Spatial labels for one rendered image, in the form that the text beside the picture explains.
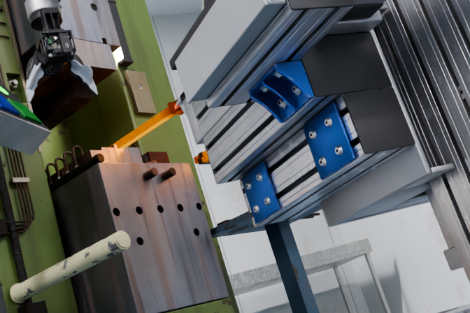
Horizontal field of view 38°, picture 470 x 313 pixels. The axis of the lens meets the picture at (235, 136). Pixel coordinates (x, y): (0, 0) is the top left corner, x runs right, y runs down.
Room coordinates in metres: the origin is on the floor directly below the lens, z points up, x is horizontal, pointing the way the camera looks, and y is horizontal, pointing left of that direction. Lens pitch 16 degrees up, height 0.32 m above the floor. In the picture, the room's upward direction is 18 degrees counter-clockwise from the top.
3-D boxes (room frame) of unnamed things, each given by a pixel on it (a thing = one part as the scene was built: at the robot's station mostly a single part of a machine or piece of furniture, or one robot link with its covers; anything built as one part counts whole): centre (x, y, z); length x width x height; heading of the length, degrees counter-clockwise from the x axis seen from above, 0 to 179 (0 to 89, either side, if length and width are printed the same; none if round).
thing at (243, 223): (2.32, -0.04, 0.69); 0.40 x 0.30 x 0.02; 141
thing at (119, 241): (1.67, 0.49, 0.62); 0.44 x 0.05 x 0.05; 54
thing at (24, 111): (1.57, 0.48, 1.01); 0.07 x 0.05 x 0.07; 169
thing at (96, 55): (2.12, 0.53, 1.32); 0.42 x 0.20 x 0.10; 54
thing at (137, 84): (2.33, 0.28, 1.27); 0.09 x 0.02 x 0.17; 144
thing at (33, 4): (1.40, 0.32, 1.16); 0.08 x 0.08 x 0.05
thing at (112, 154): (2.12, 0.53, 0.96); 0.42 x 0.20 x 0.09; 54
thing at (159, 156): (2.18, 0.30, 0.95); 0.12 x 0.09 x 0.07; 54
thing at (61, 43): (1.39, 0.32, 1.07); 0.09 x 0.08 x 0.12; 29
